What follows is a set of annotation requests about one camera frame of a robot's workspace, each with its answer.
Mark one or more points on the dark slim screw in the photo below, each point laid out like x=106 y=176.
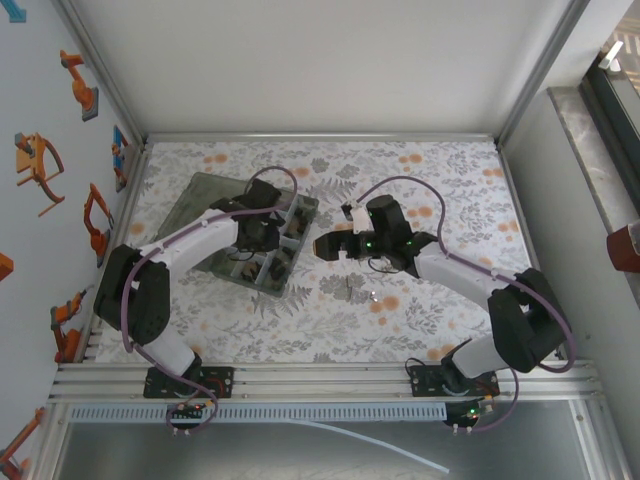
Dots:
x=349 y=288

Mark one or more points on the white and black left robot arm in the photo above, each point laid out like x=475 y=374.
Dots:
x=200 y=245

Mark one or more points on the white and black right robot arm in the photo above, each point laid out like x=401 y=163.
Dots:
x=460 y=275

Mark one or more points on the brown screw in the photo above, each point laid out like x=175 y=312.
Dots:
x=249 y=271

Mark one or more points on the black bolt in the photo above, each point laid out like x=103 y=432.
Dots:
x=280 y=270

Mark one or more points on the black nut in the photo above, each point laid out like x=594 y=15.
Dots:
x=300 y=218

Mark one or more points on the clear green compartment organizer box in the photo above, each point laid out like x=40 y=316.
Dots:
x=200 y=200

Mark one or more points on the floral patterned table mat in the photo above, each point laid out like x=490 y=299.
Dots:
x=300 y=330

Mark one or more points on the blue and orange sticker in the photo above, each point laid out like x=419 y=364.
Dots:
x=120 y=155

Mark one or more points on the small green circuit board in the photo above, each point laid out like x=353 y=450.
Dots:
x=475 y=411
x=190 y=409

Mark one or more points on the grey stone window sill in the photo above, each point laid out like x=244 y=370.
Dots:
x=585 y=150

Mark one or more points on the grey metal shelf plate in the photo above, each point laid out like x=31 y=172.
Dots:
x=200 y=455

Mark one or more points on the white plastic tube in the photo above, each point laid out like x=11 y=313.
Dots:
x=425 y=460

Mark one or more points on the orange claw machine sticker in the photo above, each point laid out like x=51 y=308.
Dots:
x=35 y=165

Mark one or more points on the brown cup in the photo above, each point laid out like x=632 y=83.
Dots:
x=625 y=247

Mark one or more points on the small orange block sticker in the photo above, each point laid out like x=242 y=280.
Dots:
x=5 y=266

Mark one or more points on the wide aluminium frame rail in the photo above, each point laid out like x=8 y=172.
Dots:
x=320 y=382

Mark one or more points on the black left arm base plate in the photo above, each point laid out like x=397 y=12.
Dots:
x=226 y=384

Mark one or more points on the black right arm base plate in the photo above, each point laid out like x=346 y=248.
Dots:
x=420 y=382

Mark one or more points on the aluminium frame post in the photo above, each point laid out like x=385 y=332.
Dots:
x=106 y=70
x=544 y=70

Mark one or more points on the dark window frame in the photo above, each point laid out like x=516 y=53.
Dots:
x=607 y=100

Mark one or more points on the blue wall sticker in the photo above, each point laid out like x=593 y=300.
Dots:
x=15 y=11

